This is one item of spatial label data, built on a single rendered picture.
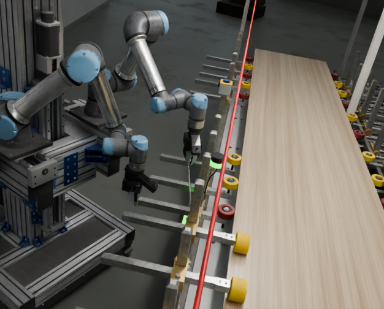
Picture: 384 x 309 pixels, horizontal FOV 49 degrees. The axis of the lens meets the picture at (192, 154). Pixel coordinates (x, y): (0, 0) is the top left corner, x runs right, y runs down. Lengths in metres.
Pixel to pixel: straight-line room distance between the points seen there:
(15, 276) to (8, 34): 1.27
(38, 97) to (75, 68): 0.21
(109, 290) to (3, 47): 1.50
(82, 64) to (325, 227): 1.27
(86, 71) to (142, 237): 1.69
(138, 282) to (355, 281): 1.43
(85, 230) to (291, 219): 1.37
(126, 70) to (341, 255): 1.36
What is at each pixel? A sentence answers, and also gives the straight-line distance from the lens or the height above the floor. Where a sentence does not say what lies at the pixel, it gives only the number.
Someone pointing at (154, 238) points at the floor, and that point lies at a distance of 3.11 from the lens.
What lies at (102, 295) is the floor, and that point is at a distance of 2.73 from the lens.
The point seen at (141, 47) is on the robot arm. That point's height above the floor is 1.50.
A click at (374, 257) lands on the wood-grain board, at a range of 2.01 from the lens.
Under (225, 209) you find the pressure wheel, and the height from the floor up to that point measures 0.91.
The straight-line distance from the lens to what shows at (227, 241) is 1.73.
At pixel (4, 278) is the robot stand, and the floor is 0.23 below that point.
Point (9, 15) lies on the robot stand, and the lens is 2.12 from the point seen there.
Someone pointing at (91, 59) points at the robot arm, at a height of 1.52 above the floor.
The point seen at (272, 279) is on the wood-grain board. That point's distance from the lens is 1.70.
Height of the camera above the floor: 2.06
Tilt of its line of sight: 30 degrees down
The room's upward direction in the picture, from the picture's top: 10 degrees clockwise
